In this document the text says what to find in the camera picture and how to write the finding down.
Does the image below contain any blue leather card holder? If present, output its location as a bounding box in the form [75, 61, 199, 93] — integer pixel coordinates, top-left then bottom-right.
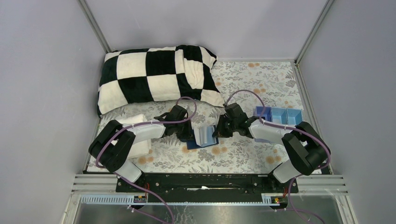
[186, 126, 219, 150]

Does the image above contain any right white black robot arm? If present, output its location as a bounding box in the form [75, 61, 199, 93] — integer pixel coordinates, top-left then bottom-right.
[213, 103, 331, 183]

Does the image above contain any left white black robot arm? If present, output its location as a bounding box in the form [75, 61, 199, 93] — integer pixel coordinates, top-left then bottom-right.
[88, 105, 193, 183]

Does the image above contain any floral patterned bed sheet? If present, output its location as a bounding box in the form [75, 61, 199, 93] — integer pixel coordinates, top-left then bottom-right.
[87, 61, 322, 175]

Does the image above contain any folded white towel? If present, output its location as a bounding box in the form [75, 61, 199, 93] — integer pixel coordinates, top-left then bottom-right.
[106, 113, 152, 161]

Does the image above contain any blue plastic compartment tray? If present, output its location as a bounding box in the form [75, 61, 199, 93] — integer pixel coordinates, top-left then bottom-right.
[254, 106, 303, 126]

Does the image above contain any black white checkered pillow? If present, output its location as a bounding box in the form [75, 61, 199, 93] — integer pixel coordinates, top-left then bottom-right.
[97, 45, 225, 116]

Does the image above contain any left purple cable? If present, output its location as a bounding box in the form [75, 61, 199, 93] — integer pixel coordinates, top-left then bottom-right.
[95, 96, 198, 224]

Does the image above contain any purple cable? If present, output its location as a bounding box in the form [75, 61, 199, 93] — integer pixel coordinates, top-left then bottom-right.
[223, 90, 332, 224]
[95, 96, 198, 224]

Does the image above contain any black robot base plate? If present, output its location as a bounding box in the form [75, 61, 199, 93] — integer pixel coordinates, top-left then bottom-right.
[135, 173, 298, 203]

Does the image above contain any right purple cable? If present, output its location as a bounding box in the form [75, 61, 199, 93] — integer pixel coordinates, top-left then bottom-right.
[223, 90, 332, 224]

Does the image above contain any slotted grey cable duct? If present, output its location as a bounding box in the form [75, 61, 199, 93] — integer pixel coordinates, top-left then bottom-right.
[80, 193, 283, 206]

